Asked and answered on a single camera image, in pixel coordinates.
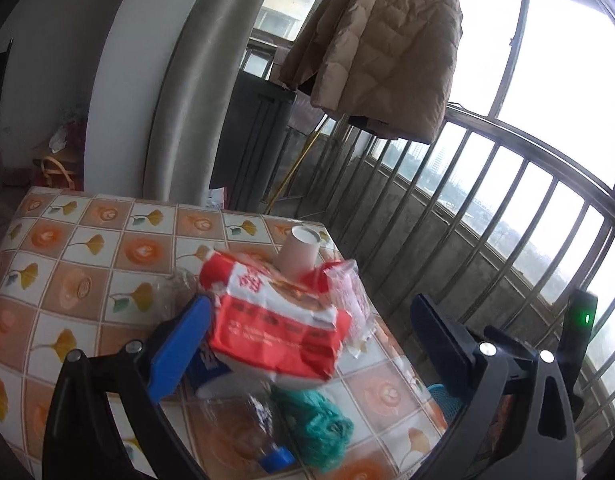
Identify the clear bottle with blue cap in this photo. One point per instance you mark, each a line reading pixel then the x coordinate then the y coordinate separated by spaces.
pixel 237 430

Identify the pink hanging cloth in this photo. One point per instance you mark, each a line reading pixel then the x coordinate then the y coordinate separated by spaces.
pixel 307 115

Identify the red white snack bag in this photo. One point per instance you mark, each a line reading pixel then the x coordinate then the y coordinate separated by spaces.
pixel 277 330

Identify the white plastic scrap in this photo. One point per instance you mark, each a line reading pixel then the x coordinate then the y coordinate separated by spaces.
pixel 216 199

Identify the teal net cloth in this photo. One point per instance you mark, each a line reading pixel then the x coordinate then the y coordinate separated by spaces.
pixel 312 420

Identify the black cabinet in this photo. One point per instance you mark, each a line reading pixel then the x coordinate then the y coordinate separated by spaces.
pixel 247 135

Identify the blue plastic basket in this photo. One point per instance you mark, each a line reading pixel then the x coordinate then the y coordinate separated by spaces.
pixel 440 397

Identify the metal balcony railing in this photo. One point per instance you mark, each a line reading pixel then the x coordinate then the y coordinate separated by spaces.
pixel 527 155

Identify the tan quilted jacket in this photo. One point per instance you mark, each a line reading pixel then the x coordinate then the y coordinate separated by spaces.
pixel 377 50

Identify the cardboard tube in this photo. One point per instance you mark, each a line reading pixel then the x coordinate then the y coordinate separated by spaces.
pixel 297 255

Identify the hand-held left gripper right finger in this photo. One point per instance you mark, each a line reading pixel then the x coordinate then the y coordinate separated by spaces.
pixel 445 355

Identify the grey curtain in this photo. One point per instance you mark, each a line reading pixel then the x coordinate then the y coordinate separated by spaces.
pixel 197 85

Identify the metal window frame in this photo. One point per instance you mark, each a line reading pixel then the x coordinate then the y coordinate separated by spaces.
pixel 518 25

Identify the blue white box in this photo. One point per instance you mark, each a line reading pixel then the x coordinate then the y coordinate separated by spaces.
pixel 207 370

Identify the orange floral tiled tablecloth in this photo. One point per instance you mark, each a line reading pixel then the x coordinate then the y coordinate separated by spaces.
pixel 87 280

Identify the red clear plastic packet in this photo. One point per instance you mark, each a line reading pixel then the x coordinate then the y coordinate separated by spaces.
pixel 355 300

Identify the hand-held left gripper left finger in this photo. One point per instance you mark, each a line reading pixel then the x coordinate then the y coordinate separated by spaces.
pixel 180 345

